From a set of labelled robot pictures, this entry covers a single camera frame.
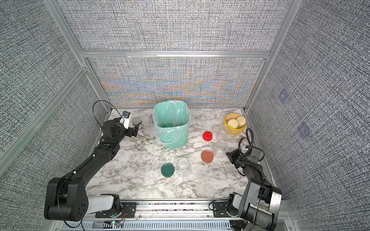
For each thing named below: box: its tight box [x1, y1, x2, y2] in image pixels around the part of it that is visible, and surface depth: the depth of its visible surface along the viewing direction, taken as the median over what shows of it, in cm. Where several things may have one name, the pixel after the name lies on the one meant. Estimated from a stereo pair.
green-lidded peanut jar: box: [176, 157, 191, 177], surface depth 87 cm
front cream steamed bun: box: [227, 118, 239, 129], surface depth 105 cm
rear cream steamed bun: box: [236, 115, 247, 127], surface depth 104 cm
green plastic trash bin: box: [153, 100, 191, 149], surface depth 90 cm
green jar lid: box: [160, 162, 175, 178], surface depth 88 cm
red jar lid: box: [202, 130, 213, 142], surface depth 103 cm
